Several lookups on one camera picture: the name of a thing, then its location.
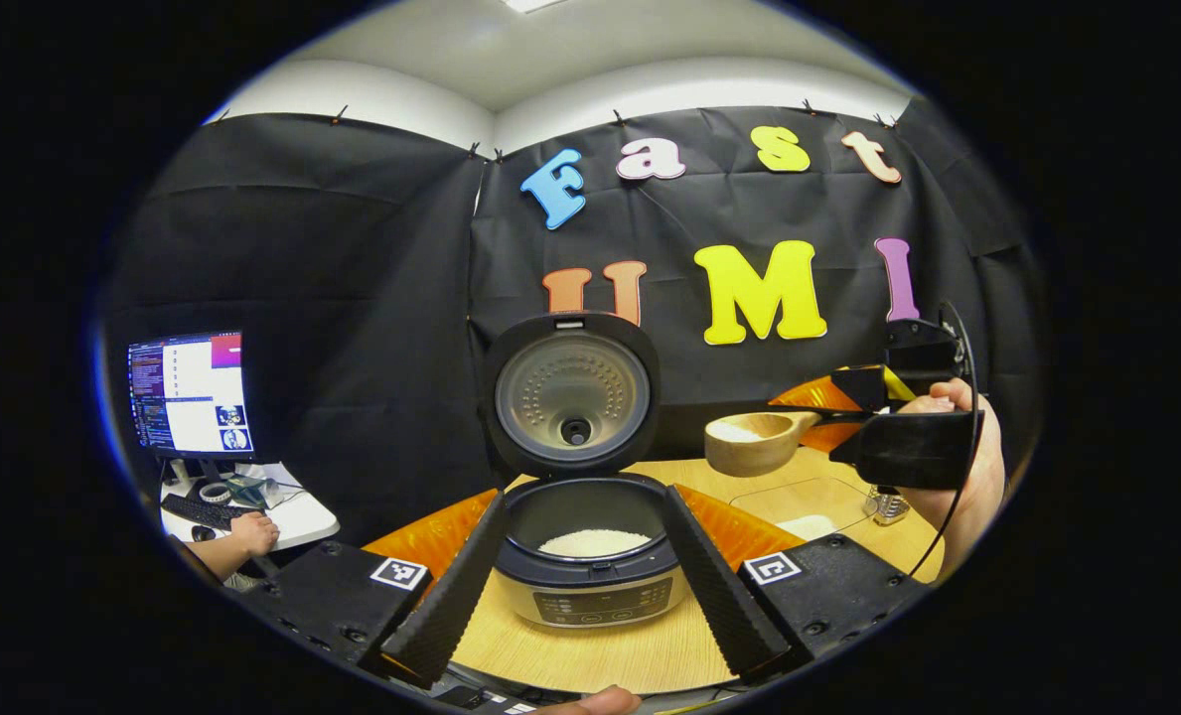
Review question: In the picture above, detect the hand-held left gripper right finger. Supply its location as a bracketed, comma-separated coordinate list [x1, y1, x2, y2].
[662, 484, 934, 684]

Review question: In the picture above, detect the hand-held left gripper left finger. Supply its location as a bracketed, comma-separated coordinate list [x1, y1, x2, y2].
[215, 487, 508, 688]

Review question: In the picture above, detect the metal wire chopstick holder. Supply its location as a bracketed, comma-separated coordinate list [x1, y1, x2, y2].
[863, 485, 911, 527]

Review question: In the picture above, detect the wooden spoon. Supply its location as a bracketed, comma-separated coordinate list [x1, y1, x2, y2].
[704, 409, 849, 479]

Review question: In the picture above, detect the clear plastic rice container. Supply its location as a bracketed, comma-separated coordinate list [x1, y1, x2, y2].
[729, 475, 874, 543]

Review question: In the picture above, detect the dark silver rice cooker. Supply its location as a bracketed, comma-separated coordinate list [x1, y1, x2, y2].
[479, 311, 695, 629]

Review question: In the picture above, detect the white side table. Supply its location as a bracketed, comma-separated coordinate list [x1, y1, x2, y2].
[158, 462, 341, 553]

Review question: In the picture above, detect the black keyboard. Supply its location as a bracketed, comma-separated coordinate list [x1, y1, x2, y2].
[161, 494, 255, 533]

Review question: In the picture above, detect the black backdrop cloth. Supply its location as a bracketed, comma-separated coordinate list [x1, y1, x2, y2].
[93, 94, 1053, 547]

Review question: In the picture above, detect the computer monitor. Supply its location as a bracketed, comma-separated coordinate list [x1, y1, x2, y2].
[126, 331, 255, 461]

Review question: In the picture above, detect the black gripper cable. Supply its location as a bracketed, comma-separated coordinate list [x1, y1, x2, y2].
[908, 301, 986, 579]

